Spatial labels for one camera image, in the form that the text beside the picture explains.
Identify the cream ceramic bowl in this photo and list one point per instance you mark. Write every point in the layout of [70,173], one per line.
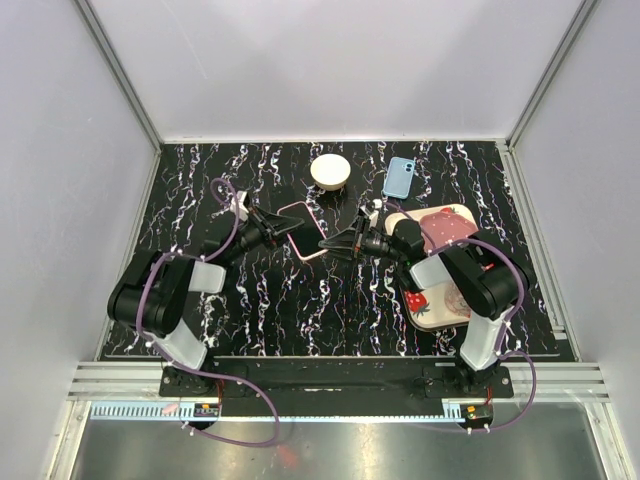
[330,171]

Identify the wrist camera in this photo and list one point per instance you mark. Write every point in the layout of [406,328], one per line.
[240,204]
[371,211]

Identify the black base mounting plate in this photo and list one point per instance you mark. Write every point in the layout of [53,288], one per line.
[435,378]

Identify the strawberry pattern tray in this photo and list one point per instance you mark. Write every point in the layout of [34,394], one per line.
[427,310]

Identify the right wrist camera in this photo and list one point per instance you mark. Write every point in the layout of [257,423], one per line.
[371,211]

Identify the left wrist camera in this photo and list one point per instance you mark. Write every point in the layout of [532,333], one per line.
[240,204]

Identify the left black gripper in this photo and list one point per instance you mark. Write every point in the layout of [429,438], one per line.
[280,226]

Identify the left control board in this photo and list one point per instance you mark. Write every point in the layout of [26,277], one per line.
[206,410]

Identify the light blue phone case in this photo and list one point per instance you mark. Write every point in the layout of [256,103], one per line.
[398,180]

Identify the pink dotted plate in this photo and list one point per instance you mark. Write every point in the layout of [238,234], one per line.
[444,226]

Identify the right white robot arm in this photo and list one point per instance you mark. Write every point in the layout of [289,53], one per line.
[490,283]

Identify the pink glass mug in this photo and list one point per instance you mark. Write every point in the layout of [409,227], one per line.
[455,302]

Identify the right control board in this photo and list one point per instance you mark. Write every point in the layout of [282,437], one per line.
[478,412]

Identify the pink cased phone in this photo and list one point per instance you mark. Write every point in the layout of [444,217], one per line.
[306,238]

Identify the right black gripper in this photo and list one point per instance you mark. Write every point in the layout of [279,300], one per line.
[342,243]

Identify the control board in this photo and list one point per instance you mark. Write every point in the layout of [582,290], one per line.
[478,412]
[206,410]

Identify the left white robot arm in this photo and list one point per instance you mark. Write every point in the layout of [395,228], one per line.
[150,296]

